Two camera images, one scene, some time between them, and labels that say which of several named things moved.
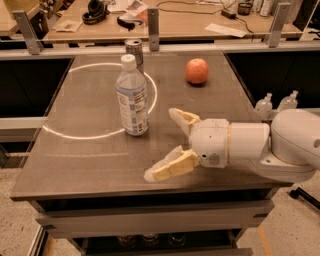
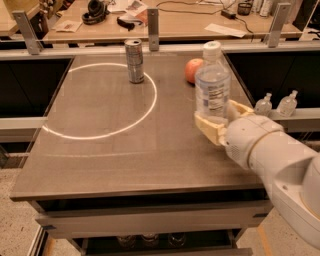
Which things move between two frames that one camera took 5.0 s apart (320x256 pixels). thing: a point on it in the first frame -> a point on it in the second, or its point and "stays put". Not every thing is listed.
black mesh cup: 244,8 stays put
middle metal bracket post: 153,29 stays put
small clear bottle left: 264,106 stays put
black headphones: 96,14 stays put
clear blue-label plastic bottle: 131,88 -> 212,83
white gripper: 210,141 -> 247,137
